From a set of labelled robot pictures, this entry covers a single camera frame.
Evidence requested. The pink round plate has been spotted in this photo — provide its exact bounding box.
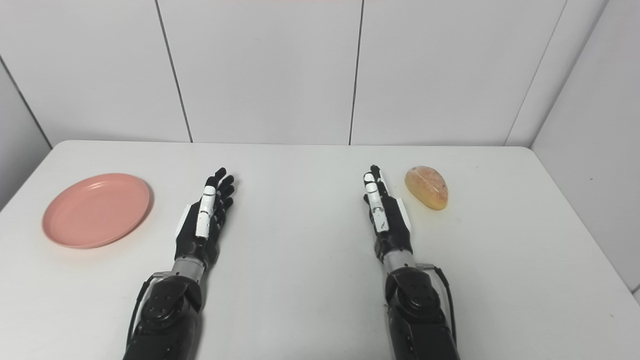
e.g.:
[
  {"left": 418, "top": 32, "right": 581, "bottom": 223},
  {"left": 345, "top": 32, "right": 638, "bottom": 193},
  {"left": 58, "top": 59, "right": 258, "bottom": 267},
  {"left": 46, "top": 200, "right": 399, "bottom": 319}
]
[{"left": 42, "top": 173, "right": 151, "bottom": 250}]

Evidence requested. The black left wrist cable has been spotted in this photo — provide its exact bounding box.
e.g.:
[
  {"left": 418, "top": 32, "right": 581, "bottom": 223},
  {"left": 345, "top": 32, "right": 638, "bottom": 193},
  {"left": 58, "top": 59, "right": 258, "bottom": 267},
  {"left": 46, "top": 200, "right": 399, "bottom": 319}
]
[{"left": 126, "top": 272, "right": 171, "bottom": 351}]

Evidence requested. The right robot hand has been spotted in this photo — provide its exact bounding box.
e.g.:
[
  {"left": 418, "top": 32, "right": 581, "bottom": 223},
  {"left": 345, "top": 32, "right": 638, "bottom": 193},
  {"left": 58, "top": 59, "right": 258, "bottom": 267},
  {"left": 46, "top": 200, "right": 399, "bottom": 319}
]
[{"left": 363, "top": 164, "right": 414, "bottom": 262}]

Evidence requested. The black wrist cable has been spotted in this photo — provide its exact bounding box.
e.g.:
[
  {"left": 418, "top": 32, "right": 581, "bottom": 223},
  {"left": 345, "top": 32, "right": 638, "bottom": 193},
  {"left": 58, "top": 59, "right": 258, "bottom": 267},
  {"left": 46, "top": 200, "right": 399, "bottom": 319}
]
[
  {"left": 418, "top": 263, "right": 458, "bottom": 346},
  {"left": 126, "top": 272, "right": 171, "bottom": 351}
]

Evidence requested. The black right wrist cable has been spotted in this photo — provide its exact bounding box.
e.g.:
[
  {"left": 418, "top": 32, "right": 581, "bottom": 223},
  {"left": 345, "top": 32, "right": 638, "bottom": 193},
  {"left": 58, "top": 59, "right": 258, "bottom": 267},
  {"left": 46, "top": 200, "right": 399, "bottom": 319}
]
[{"left": 418, "top": 263, "right": 458, "bottom": 346}]

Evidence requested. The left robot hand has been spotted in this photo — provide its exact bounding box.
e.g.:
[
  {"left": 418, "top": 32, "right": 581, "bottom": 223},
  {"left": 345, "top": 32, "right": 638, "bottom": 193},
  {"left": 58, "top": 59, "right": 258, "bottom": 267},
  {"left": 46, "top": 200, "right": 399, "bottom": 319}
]
[{"left": 174, "top": 167, "right": 236, "bottom": 266}]

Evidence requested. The golden bread roll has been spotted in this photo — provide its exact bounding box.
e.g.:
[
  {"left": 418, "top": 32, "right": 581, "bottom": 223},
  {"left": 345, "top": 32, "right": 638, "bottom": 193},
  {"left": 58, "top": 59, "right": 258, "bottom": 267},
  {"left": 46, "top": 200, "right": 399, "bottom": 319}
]
[{"left": 404, "top": 166, "right": 449, "bottom": 211}]

